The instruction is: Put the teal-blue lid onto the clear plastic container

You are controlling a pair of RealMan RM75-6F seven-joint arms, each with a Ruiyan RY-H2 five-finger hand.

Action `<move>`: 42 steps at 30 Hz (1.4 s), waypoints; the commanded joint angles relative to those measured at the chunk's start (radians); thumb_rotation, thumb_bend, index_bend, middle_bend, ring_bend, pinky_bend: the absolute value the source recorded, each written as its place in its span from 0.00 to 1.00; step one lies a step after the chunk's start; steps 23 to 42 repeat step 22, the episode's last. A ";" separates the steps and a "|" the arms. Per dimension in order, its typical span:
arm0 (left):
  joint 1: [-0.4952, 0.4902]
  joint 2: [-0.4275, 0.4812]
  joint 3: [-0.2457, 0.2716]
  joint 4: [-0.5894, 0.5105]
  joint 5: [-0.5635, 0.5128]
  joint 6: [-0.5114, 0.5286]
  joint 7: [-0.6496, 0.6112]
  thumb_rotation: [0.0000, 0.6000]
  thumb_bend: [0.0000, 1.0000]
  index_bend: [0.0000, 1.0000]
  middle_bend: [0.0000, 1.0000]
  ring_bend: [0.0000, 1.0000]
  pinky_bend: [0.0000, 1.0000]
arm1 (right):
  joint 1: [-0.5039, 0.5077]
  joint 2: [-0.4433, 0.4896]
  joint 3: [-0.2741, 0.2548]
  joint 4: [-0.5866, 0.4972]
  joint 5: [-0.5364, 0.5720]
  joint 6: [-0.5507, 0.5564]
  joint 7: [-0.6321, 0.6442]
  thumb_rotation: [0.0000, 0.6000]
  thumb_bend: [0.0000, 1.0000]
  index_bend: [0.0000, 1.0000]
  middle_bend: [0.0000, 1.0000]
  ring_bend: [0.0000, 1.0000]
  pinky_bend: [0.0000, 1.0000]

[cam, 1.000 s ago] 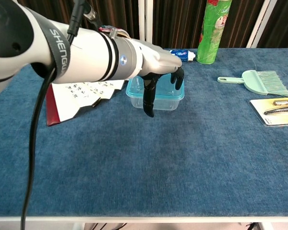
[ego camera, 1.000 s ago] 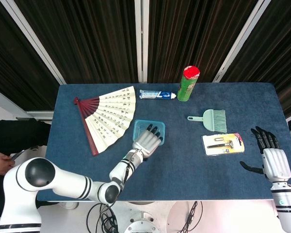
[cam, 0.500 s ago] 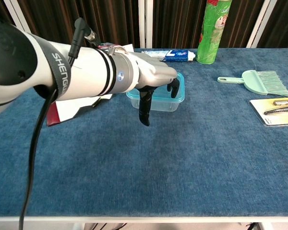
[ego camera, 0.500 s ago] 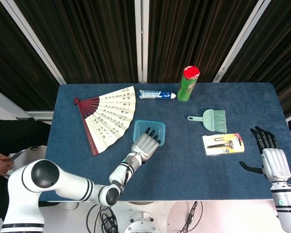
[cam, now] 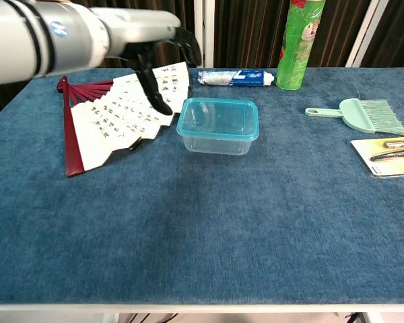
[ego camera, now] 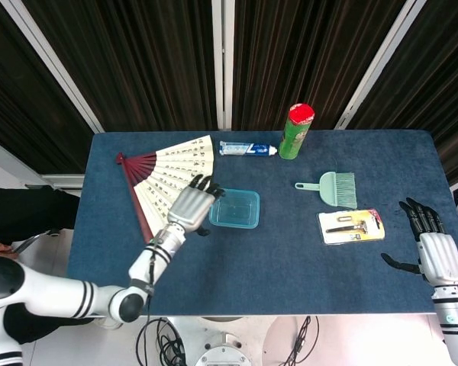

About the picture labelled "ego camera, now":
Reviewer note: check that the blue white toothpaste tube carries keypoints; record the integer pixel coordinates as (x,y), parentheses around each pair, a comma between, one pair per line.
(244,149)

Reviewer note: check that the blue felt tablecloth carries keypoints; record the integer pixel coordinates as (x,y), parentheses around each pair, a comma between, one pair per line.
(290,274)

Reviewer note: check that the chair base with casters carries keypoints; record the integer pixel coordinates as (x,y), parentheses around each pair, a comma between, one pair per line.
(32,241)

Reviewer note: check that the mint green brush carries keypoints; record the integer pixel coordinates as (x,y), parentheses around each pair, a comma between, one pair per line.
(346,190)

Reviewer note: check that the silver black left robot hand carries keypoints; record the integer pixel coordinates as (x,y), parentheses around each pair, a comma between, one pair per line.
(189,209)

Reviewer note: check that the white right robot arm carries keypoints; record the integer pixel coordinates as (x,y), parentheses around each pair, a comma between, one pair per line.
(456,324)

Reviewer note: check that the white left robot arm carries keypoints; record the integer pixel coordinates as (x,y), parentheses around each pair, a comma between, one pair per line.
(61,297)

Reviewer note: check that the dark pleated curtain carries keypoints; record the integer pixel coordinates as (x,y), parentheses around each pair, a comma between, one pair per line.
(23,95)
(309,49)
(442,76)
(137,57)

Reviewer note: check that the white frame post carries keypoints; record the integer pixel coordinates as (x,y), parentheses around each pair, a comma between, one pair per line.
(381,65)
(7,158)
(223,57)
(53,65)

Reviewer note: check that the green chips can red lid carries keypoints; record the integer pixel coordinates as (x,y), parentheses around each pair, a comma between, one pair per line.
(294,137)

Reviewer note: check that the razor blister pack yellow card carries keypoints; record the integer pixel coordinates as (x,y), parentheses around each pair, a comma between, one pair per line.
(351,226)

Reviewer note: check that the mint green dustpan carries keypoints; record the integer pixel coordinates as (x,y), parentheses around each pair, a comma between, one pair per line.
(326,187)

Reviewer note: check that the person in black clothes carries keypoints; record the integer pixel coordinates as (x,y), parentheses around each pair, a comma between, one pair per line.
(23,209)

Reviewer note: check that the clear plastic container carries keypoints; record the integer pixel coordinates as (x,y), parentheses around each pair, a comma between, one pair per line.
(234,225)

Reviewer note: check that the teal container lid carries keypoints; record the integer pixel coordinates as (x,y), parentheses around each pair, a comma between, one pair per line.
(236,207)

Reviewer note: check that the paper folding fan red ribs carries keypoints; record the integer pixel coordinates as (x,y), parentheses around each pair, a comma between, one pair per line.
(168,167)

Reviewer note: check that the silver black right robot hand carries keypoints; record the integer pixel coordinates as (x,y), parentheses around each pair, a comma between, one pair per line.
(440,259)

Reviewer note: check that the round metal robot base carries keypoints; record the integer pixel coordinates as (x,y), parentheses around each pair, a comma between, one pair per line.
(223,352)

